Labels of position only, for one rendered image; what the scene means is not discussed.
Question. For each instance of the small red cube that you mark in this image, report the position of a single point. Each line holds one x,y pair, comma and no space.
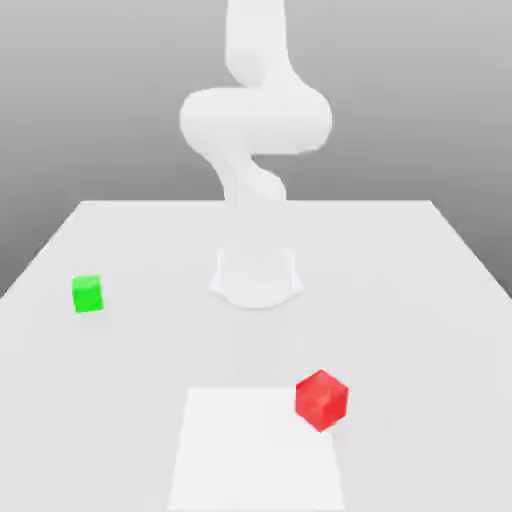
322,400

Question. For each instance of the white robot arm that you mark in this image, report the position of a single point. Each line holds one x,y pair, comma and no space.
256,120

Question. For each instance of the small green cube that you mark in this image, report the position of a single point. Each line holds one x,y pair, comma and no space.
87,294

